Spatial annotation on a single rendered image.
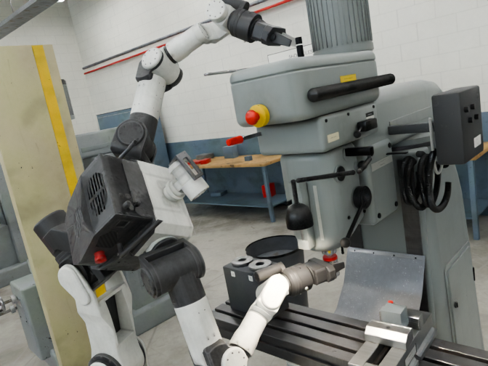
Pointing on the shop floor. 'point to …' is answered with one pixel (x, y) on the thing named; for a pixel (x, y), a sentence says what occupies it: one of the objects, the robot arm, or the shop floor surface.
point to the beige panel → (42, 179)
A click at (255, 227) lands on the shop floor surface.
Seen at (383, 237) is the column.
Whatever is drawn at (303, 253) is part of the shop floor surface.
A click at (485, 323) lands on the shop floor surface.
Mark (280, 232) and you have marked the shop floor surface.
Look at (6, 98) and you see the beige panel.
